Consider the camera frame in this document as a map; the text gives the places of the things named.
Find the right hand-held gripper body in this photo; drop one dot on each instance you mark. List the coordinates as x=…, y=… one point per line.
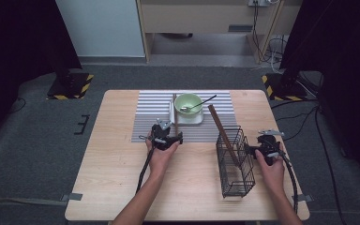
x=270, y=146

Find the grey power strip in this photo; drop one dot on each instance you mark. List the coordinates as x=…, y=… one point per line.
x=259, y=3

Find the black stand with striped base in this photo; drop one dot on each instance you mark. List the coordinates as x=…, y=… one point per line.
x=72, y=86
x=281, y=89

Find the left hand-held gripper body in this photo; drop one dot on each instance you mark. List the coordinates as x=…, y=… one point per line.
x=161, y=140

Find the grey striped placemat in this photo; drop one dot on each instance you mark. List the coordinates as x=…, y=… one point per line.
x=153, y=109

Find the pale green bowl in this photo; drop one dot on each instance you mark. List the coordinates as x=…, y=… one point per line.
x=186, y=100

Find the black curtain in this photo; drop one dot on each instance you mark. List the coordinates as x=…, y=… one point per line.
x=347, y=62
x=18, y=47

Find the white square plate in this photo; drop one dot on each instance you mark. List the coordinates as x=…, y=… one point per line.
x=187, y=121

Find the grey tape piece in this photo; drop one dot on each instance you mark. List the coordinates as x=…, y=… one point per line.
x=72, y=197
x=307, y=198

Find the person's left hand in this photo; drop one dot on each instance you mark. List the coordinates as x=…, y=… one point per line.
x=159, y=162

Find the person's right hand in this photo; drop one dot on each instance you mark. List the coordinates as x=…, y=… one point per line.
x=273, y=178

